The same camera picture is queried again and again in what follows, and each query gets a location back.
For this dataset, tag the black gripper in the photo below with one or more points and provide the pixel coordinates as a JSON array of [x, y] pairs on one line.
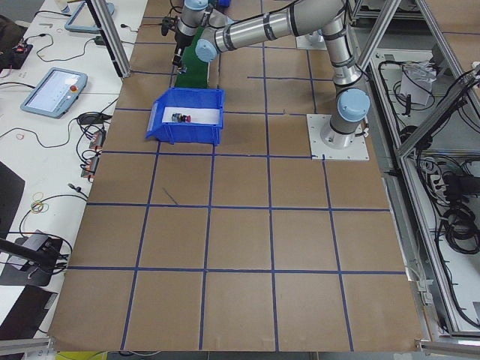
[[180, 42]]

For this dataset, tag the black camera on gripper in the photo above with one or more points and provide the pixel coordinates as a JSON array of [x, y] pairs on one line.
[[168, 24]]

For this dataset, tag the white foam pad left bin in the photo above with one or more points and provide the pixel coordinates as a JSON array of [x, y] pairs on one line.
[[198, 115]]

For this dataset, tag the blue bin beside arm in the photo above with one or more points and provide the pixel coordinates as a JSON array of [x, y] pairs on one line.
[[224, 3], [181, 132]]

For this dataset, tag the teach pendant near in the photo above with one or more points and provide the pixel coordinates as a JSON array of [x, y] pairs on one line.
[[55, 93]]

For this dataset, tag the teach pendant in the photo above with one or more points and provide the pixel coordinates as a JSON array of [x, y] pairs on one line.
[[82, 21], [55, 93]]

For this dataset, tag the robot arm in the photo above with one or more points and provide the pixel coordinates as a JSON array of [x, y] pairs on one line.
[[213, 33], [316, 37]]

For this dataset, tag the green conveyor belt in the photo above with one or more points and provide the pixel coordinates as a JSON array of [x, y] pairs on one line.
[[195, 56]]

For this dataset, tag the teach pendant far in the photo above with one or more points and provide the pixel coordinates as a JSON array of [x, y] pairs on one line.
[[82, 21]]

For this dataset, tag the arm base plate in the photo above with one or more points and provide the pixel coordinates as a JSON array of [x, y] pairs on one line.
[[303, 43], [327, 145]]

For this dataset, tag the red emergency stop button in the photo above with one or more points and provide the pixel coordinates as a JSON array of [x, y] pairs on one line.
[[179, 117]]

